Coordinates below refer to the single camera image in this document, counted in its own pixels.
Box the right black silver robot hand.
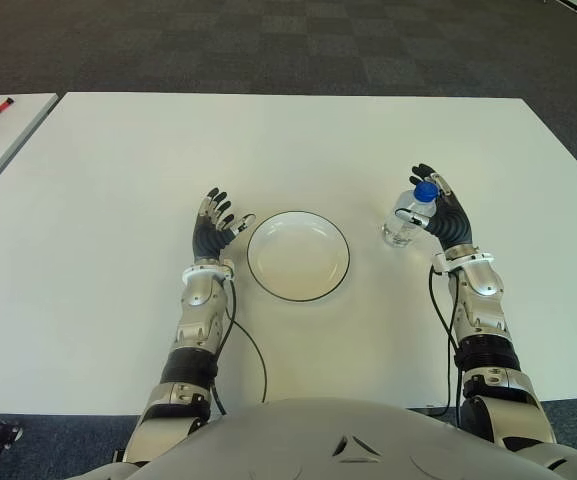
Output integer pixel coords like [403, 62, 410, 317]
[392, 162, 475, 251]

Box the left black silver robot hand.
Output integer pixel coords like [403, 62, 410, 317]
[191, 187, 258, 264]

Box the clear water bottle blue cap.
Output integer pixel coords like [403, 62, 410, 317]
[381, 180, 440, 249]

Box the white plate with black rim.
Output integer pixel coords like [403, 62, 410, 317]
[246, 210, 353, 303]

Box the grey robot torso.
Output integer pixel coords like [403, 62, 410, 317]
[87, 397, 577, 480]

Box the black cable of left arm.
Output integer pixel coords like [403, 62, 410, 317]
[207, 274, 268, 416]

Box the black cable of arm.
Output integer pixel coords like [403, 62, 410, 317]
[428, 267, 464, 416]
[207, 274, 268, 416]

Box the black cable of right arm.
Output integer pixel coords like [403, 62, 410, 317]
[428, 267, 464, 416]

